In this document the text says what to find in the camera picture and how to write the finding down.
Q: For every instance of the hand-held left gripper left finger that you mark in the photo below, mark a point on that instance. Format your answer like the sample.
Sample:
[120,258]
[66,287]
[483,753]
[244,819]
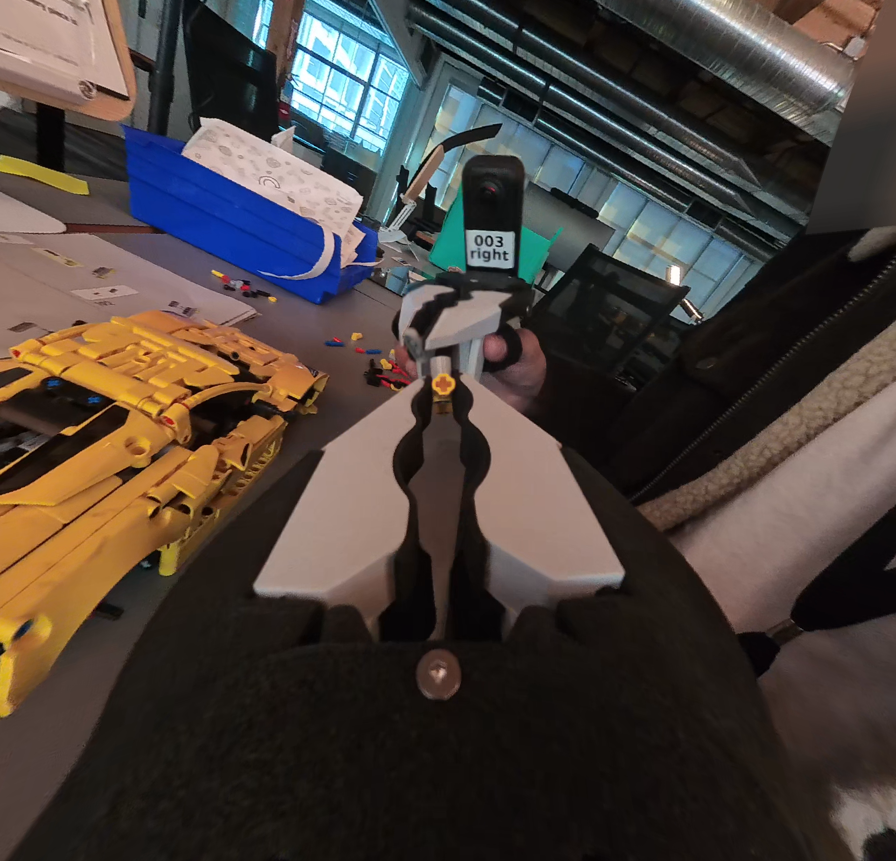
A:
[336,518]

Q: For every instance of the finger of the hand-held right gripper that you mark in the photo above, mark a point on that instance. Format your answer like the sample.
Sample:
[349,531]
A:
[416,308]
[469,318]

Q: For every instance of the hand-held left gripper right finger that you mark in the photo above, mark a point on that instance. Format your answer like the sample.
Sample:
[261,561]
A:
[546,518]

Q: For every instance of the small yellow connector piece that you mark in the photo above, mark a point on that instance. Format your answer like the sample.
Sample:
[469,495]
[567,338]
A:
[444,385]

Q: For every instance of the pile of red black pins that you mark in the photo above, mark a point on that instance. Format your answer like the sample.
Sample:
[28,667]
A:
[381,378]

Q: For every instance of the yellow brick toy car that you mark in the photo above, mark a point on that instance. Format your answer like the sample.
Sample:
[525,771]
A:
[105,385]

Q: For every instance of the building instruction booklet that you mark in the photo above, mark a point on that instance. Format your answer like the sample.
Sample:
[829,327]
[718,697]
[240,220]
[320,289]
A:
[140,273]

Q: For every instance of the grey desk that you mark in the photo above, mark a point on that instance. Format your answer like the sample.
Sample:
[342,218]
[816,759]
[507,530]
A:
[301,329]

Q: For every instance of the person's right hand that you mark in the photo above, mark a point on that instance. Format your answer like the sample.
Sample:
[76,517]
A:
[528,378]

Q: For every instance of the teal felt bag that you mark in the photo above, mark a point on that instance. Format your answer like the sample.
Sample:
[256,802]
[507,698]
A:
[448,244]

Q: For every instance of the black monitor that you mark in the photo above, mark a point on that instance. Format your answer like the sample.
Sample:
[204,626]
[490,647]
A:
[574,216]

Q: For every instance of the white paper strip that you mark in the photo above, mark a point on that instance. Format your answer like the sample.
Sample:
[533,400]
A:
[318,259]

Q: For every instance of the black mesh chair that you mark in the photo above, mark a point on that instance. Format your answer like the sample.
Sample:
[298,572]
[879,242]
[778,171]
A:
[602,308]

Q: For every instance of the cluster of mixed small pins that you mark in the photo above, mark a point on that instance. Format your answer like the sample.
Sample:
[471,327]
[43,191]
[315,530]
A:
[241,285]

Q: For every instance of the window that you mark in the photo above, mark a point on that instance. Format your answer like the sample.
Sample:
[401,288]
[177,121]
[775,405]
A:
[343,83]

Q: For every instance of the blue plastic bin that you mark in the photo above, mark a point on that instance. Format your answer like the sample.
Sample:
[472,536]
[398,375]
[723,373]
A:
[210,209]

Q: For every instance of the black metal pole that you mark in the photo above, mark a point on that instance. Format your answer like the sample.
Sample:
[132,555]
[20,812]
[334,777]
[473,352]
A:
[168,34]

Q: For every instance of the wooden board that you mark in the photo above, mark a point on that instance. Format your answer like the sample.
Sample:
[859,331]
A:
[120,69]

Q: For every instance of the yellow paper scrap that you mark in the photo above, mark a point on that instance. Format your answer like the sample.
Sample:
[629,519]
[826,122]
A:
[42,173]

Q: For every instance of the instruction sheet with coloured blocks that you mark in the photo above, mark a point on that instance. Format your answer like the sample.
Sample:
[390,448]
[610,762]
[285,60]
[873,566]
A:
[42,34]

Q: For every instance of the silver air duct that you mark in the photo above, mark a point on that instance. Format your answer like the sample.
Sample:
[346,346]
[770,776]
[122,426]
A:
[700,27]

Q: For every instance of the wooden post with red label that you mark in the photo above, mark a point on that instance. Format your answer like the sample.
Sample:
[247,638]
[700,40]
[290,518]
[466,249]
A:
[287,6]

